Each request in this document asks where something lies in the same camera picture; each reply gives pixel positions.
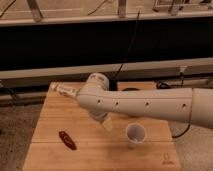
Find dark red pepper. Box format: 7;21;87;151
59;131;77;150

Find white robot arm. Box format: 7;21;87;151
76;73;213;129

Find wooden cutting board table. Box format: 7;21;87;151
23;90;181;171

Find green bowl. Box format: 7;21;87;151
122;87;140;91

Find white plastic bottle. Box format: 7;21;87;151
51;84;78;98

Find black cable on floor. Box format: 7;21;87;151
155;71;192;139

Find black cable to post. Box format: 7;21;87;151
111;10;141;82

